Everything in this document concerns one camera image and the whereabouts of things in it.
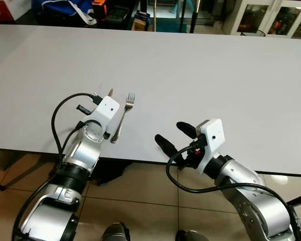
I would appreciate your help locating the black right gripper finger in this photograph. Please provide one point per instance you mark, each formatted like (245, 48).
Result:
(185, 129)
(164, 144)

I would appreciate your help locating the silver table knife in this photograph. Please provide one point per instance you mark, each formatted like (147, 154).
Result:
(110, 93)

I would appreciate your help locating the silver metal fork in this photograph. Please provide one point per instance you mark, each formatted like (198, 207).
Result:
(130, 100)

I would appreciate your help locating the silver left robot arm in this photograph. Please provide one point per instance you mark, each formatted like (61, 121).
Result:
(85, 148)

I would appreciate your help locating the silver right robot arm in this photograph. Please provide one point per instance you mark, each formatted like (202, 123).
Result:
(251, 201)

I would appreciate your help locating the dark right robot foot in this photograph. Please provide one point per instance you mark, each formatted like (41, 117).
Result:
(190, 236)

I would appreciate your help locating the dark robot foot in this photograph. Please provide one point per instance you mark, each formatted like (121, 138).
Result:
(115, 232)
(190, 236)

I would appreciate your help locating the dark left robot foot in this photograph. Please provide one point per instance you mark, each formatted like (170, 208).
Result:
(115, 232)

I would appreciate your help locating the black upright pole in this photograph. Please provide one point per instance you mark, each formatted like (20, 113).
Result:
(194, 15)

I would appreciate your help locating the brown cardboard box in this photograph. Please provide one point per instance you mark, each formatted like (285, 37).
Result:
(139, 24)

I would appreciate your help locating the thin light pole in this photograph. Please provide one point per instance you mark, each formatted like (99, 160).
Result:
(154, 15)

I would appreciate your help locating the orange and black device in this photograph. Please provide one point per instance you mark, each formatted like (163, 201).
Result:
(99, 7)

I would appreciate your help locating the white glass-door cabinet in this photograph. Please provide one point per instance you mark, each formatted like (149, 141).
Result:
(266, 17)

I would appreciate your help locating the red and white carton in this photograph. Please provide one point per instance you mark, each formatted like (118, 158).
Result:
(1, 10)

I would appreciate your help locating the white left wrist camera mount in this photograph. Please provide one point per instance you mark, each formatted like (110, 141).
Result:
(106, 109)

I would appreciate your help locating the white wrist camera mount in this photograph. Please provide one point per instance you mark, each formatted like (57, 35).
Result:
(106, 109)
(213, 134)

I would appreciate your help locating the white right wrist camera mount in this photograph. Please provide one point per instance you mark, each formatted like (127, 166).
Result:
(213, 134)

